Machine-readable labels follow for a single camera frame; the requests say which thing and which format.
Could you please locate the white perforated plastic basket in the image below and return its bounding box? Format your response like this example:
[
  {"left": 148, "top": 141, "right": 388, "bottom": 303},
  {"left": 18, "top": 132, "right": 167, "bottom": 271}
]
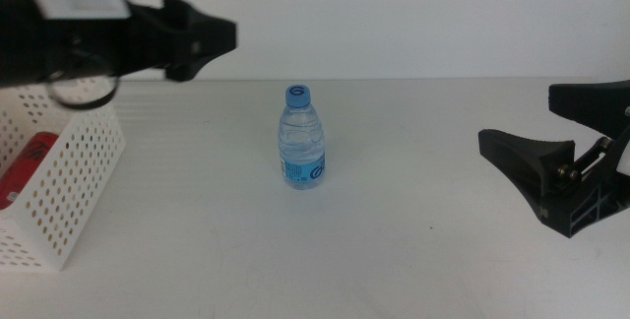
[{"left": 0, "top": 75, "right": 127, "bottom": 274}]

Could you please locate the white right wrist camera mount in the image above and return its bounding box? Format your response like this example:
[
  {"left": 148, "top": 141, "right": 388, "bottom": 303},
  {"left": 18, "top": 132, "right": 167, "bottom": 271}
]
[{"left": 615, "top": 105, "right": 630, "bottom": 194}]

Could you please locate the thin black cable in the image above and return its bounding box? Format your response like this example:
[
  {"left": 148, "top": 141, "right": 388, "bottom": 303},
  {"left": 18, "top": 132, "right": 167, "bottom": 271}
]
[{"left": 44, "top": 46, "right": 121, "bottom": 112}]

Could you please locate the clear water bottle blue cap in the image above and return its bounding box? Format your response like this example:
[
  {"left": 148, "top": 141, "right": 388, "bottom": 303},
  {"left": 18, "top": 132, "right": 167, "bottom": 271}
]
[{"left": 277, "top": 83, "right": 327, "bottom": 192}]

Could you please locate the red cola can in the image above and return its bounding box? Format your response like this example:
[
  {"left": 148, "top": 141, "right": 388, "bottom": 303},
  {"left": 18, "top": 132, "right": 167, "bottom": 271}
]
[{"left": 0, "top": 131, "right": 61, "bottom": 212}]

